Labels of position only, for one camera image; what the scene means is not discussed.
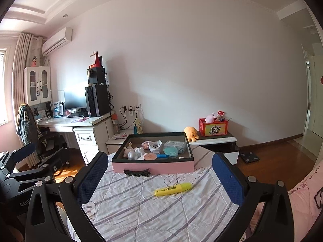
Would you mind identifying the wall power sockets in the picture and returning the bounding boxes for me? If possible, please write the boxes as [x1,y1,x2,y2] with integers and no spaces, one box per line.
[121,104,141,116]

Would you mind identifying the white computer desk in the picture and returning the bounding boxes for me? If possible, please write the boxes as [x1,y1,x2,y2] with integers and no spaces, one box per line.
[38,111,115,165]

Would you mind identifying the colourful block figure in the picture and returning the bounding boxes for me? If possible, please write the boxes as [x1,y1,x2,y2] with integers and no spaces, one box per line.
[141,140,150,150]

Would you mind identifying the computer monitor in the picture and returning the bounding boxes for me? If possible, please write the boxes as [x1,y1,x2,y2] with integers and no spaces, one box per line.
[64,88,88,118]

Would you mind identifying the black office chair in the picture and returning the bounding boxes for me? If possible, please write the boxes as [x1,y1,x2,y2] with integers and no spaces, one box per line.
[16,103,67,167]

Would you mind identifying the yellow plush toy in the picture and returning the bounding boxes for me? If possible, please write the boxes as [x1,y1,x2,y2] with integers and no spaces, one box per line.
[184,126,199,142]

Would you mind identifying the red toy crate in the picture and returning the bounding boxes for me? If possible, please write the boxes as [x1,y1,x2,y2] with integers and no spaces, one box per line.
[199,118,228,137]

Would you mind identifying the white door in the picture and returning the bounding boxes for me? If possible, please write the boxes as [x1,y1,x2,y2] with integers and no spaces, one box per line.
[301,44,323,157]

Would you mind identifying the black white side table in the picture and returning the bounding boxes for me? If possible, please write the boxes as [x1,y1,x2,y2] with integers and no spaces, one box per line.
[191,132,240,165]

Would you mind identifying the beige curtain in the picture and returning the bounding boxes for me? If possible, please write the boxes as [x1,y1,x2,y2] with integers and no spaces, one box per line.
[11,32,35,168]

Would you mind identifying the clear dental floss box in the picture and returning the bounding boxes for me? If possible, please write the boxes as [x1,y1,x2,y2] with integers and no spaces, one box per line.
[164,140,187,154]

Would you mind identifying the pink plush in crate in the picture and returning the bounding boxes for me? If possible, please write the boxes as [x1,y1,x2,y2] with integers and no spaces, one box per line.
[205,113,217,123]

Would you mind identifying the yellow highlighter marker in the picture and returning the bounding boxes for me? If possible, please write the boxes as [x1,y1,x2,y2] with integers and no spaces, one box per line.
[154,183,192,197]

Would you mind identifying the low white bedside table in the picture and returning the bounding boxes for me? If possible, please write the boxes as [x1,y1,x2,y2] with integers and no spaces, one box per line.
[106,129,134,155]

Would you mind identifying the teal round case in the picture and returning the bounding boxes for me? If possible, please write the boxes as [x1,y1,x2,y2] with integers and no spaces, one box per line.
[163,146,179,159]

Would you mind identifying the black computer tower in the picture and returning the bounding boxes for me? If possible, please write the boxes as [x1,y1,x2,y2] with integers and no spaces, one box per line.
[85,84,111,117]

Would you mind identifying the black bathroom scale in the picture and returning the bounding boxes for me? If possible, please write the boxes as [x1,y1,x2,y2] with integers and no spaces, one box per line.
[239,152,259,163]

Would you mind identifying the blue highlighter marker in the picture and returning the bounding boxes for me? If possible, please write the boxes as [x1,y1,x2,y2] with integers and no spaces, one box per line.
[157,154,169,159]

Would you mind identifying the pink bed sheet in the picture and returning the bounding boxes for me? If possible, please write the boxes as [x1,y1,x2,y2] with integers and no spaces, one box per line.
[250,162,322,241]

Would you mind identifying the pink storage box dark rim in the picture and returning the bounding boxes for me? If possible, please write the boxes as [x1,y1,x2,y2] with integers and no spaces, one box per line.
[112,132,194,174]

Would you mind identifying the striped white quilt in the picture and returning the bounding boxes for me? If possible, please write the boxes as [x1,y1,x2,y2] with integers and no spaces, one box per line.
[83,146,238,241]

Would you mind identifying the baby doll figurine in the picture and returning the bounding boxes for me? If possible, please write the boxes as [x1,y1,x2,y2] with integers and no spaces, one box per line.
[123,142,134,159]

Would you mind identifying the rose gold metal tin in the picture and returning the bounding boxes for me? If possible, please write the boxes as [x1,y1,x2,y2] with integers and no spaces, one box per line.
[145,153,157,161]

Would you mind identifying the black box on tower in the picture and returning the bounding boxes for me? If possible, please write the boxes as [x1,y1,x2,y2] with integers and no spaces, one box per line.
[87,67,106,85]

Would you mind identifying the white air conditioner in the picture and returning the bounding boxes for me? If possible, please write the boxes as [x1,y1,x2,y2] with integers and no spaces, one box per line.
[42,27,73,56]

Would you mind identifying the white glass door cabinet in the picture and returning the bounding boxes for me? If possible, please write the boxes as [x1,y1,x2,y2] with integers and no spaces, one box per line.
[24,66,51,105]

